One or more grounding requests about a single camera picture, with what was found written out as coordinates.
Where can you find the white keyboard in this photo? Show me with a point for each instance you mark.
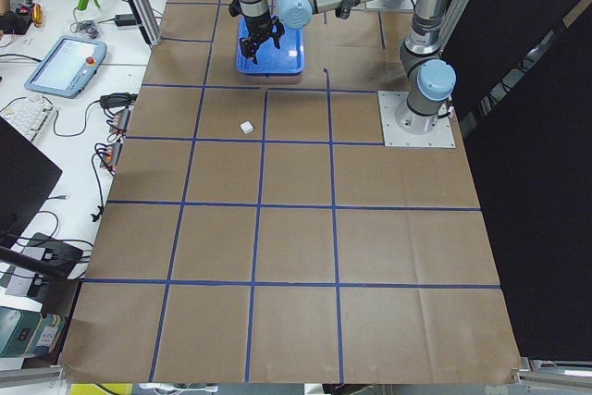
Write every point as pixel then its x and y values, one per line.
pixel 29 115

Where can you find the blue plastic tray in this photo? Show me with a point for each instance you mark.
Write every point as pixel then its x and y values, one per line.
pixel 288 60

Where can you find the black monitor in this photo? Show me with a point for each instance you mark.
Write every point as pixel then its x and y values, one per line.
pixel 28 177

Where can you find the white block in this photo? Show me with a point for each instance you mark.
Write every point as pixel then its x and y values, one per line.
pixel 246 127

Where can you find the black power adapter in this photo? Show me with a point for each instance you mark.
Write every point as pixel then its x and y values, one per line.
pixel 125 20

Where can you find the teach pendant tablet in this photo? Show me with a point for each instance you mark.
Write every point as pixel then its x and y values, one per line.
pixel 68 67

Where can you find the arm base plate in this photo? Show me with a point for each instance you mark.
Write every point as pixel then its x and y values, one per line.
pixel 402 128

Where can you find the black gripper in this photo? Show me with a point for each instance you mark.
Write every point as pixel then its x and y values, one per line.
pixel 257 26

